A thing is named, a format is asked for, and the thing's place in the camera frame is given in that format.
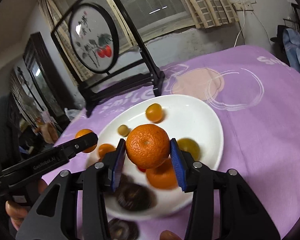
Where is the large orange mandarin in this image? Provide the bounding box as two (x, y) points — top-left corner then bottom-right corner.
(126, 124), (170, 169)

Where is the red cherry tomato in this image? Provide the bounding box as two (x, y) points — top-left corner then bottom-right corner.
(137, 167), (146, 173)

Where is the person's left hand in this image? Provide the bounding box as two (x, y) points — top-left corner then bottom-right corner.
(5, 179), (47, 231)

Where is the small orange tomato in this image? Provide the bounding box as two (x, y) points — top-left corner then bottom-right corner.
(98, 144), (116, 159)

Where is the small tan longan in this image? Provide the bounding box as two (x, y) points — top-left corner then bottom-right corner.
(117, 125), (130, 137)

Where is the dark wooden framed cabinet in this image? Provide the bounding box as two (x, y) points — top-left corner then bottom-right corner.
(23, 32), (75, 129)

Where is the large dark passion fruit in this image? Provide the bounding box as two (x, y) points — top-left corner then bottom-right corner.
(108, 218), (140, 240)

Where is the dark brown passion fruit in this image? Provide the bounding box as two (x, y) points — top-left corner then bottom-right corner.
(115, 183), (152, 212)

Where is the white oval plate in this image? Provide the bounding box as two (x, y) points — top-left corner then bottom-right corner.
(97, 94), (224, 220)

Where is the yellow-orange tomato right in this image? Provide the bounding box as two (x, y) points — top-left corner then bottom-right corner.
(145, 103), (164, 123)

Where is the green-yellow tomato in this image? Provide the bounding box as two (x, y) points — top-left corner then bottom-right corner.
(177, 138), (200, 160)

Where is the black framed round painting screen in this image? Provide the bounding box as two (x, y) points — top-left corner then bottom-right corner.
(51, 0), (165, 117)

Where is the purple tablecloth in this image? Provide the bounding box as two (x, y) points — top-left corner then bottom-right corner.
(41, 44), (300, 240)

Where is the beige checked curtain left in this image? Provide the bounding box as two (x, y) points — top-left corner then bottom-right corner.
(37, 0), (94, 81)

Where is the beige checked curtain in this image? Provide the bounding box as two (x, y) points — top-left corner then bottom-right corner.
(37, 0), (94, 81)
(184, 0), (239, 29)

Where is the blue cloth on chair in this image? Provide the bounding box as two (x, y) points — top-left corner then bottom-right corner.
(283, 28), (300, 74)

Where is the beige checked curtain right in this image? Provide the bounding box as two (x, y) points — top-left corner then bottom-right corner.
(184, 0), (239, 29)

